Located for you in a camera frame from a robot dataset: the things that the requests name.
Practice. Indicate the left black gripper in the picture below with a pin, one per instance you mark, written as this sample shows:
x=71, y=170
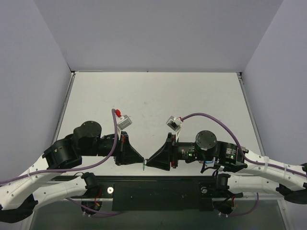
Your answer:
x=121, y=148

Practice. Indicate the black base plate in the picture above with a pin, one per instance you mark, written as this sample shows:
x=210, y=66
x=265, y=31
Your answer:
x=164, y=193

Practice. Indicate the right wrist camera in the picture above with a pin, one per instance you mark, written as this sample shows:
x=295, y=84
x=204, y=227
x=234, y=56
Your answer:
x=175, y=123

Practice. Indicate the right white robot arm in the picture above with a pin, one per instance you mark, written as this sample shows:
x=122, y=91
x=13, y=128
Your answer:
x=239, y=169

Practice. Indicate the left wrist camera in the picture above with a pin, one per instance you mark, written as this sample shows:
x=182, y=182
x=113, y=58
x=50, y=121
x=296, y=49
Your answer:
x=123, y=122

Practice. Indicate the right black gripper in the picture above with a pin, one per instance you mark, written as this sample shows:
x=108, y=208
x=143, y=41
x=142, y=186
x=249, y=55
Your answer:
x=171, y=151

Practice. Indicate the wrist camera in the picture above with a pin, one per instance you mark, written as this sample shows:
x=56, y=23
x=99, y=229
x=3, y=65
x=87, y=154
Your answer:
x=175, y=123
x=123, y=122

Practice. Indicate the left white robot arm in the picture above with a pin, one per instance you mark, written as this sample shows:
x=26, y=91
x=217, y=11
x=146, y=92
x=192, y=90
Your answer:
x=19, y=198

